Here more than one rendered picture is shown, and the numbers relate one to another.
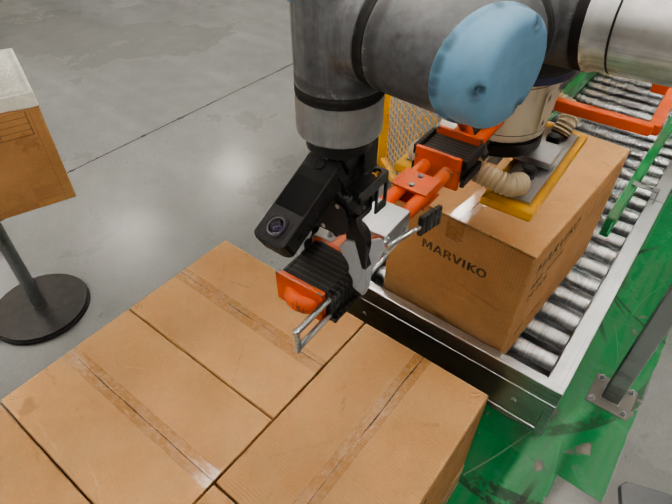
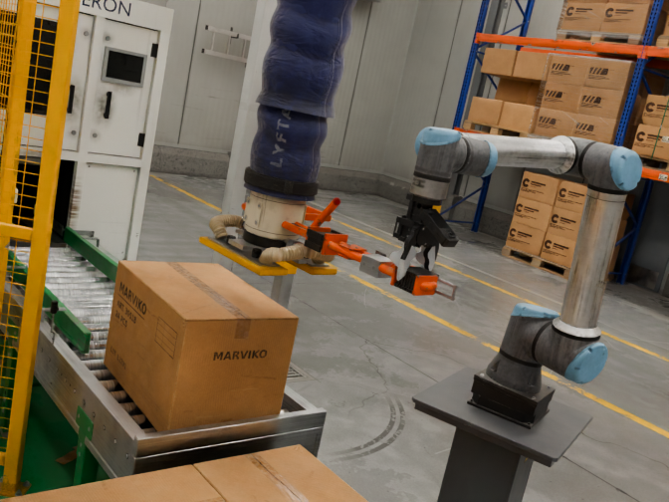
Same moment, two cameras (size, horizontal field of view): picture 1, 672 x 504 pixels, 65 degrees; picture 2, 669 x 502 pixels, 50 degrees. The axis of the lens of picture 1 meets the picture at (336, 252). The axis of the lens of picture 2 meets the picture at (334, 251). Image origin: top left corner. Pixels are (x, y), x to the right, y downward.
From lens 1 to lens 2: 1.80 m
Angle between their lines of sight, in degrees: 74
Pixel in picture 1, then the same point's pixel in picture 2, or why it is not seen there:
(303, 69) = (445, 168)
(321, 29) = (456, 152)
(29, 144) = not seen: outside the picture
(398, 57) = (480, 156)
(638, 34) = not seen: hidden behind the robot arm
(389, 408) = (288, 484)
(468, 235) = (253, 327)
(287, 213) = (446, 229)
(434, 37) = (487, 149)
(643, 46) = not seen: hidden behind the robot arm
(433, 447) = (330, 479)
